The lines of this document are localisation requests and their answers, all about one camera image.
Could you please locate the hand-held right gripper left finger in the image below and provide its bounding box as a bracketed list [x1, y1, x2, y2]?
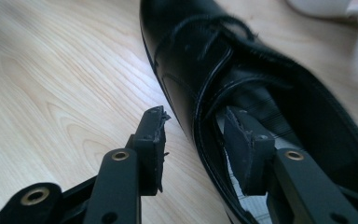
[83, 105, 172, 224]

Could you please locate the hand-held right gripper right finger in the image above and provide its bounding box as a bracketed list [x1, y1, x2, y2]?
[223, 105, 358, 224]

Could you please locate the black leather shoe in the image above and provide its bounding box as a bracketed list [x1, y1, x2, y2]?
[138, 0, 358, 224]

